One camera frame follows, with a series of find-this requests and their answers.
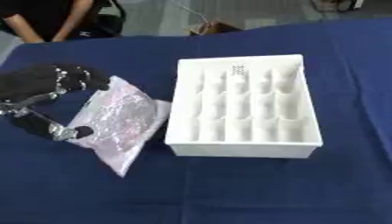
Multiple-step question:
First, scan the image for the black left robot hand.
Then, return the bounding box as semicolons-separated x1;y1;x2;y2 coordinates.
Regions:
0;63;112;142

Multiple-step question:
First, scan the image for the clear pink plastic bag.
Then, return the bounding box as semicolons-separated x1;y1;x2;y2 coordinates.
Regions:
66;75;173;179

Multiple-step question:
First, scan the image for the brown cardboard box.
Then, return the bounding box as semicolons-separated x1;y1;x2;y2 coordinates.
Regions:
186;20;244;37

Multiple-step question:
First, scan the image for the white compartment box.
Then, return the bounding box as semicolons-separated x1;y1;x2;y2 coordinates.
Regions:
164;53;325;159

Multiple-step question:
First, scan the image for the person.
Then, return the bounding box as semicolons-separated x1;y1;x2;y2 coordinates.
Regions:
0;0;112;44

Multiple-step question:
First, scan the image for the black bag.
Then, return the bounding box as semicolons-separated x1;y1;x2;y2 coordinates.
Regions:
74;0;128;39

